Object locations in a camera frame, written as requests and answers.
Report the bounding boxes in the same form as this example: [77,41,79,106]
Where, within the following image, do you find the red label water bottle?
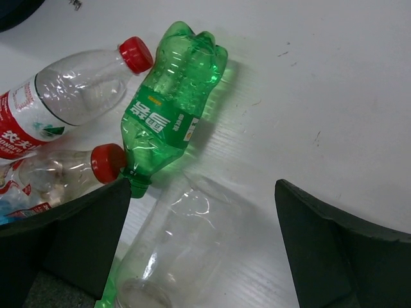
[1,37,153,163]

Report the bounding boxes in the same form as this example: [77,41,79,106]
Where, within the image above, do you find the clear wide-mouth plastic jar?
[113,172,255,307]

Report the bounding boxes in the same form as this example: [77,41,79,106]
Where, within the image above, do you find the green bottle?
[121,21,228,198]
[94,256,121,308]

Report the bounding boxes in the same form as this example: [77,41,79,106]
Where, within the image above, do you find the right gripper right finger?
[274,179,410,307]

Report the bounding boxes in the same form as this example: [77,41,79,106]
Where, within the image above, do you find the black bin with gold rim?
[1,0,44,32]

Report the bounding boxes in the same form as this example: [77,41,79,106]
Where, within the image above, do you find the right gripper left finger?
[1,179,131,307]

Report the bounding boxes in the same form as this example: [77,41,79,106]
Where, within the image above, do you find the crushed bottle red cap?
[1,143,127,225]

